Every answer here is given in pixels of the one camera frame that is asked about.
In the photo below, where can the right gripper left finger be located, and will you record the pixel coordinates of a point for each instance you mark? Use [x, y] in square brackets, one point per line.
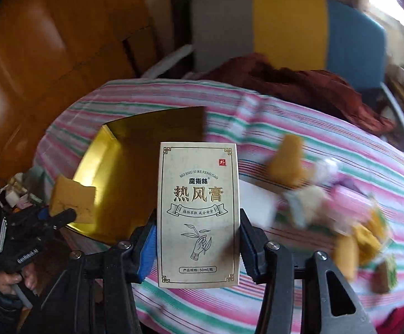
[94, 294]

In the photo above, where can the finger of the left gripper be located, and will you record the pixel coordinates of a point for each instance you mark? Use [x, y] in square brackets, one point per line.
[47, 222]

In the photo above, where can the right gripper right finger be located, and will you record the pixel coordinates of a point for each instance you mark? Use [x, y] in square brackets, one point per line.
[329, 303]

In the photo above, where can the pink hair roller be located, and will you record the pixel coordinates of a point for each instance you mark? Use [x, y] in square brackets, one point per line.
[347, 208]

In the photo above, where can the white foam block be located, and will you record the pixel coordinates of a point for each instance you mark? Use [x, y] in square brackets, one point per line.
[260, 205]

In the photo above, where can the beige ointment box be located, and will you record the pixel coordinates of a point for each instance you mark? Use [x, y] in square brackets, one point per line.
[198, 216]

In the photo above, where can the white plastic roll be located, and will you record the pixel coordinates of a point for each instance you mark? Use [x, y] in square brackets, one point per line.
[325, 170]

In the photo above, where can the person's left hand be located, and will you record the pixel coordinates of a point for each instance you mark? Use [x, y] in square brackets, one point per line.
[28, 276]

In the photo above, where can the yellow sponge near front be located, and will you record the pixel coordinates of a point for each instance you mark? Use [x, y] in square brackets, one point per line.
[346, 256]

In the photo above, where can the green brown small box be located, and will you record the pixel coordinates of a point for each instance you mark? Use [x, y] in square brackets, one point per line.
[384, 279]

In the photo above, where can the red cloth at corner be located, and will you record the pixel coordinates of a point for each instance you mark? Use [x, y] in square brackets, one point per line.
[394, 324]

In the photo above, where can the yellow snack packet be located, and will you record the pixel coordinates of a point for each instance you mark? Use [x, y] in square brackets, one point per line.
[372, 237]

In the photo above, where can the gold tin box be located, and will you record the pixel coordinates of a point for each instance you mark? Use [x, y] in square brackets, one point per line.
[122, 164]

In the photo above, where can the beige packet with green text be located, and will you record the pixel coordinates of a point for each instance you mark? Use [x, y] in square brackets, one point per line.
[306, 205]

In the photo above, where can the yellow sponge on bed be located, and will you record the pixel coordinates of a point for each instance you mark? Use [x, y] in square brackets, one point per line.
[286, 165]

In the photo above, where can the striped bed sheet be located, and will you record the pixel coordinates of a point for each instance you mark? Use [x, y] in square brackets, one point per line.
[277, 144]

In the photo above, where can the orange wooden wardrobe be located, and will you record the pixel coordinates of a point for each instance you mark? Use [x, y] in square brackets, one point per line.
[54, 52]

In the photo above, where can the dark red jacket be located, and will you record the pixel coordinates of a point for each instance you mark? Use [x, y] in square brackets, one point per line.
[319, 90]

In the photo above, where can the grey yellow blue headboard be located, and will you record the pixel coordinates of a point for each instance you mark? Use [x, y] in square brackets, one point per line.
[294, 34]

